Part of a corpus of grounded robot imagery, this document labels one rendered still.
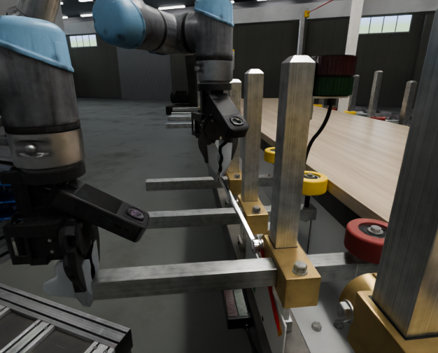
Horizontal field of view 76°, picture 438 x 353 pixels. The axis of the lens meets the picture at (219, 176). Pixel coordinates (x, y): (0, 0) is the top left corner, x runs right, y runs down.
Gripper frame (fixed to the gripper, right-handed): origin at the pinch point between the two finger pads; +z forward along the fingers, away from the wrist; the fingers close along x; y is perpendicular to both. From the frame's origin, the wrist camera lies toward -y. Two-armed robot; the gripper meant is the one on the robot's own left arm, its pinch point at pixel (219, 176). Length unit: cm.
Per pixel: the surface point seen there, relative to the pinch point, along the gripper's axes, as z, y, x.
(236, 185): 10.2, 15.8, -13.8
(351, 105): -2, 95, -158
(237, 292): 21.0, -13.3, 2.3
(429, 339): -5.8, -48.1, 9.3
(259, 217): 8.1, -7.9, -6.0
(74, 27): -219, 1407, -21
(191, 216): 8.6, 0.4, 6.8
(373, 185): 1.1, -17.7, -28.8
